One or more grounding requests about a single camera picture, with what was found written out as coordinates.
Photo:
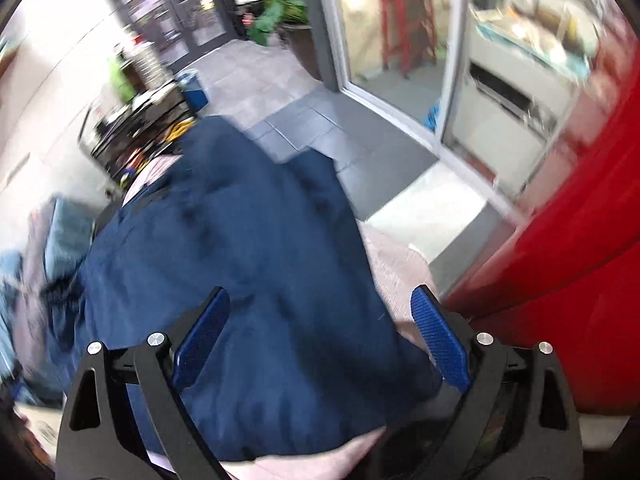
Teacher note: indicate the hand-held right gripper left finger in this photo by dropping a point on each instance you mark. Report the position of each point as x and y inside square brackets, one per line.
[200, 340]

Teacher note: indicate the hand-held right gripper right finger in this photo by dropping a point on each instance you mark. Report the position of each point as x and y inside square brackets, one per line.
[440, 340]

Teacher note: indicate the navy blue garment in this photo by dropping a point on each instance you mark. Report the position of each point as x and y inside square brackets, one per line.
[240, 260]

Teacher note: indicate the lavender printed blanket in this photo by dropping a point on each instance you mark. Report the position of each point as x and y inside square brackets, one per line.
[400, 270]

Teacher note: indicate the red cloth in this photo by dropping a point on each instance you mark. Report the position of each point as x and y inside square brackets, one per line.
[575, 270]

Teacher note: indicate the teal cloth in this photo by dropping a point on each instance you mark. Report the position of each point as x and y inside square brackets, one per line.
[67, 240]

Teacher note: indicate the dark doormat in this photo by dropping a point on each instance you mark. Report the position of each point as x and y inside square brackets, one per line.
[360, 160]

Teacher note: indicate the black tool cart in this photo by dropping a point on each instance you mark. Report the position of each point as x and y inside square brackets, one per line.
[145, 125]

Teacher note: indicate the blue bin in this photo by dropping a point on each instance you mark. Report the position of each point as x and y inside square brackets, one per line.
[192, 89]

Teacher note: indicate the red ladder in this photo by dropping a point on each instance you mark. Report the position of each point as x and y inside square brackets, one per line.
[407, 15]

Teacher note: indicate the green plant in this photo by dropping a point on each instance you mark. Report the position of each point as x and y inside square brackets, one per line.
[277, 15]

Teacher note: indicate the dark double door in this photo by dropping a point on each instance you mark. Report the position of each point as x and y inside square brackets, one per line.
[170, 5]

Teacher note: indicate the glass door frame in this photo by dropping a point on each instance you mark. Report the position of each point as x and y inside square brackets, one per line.
[350, 50]

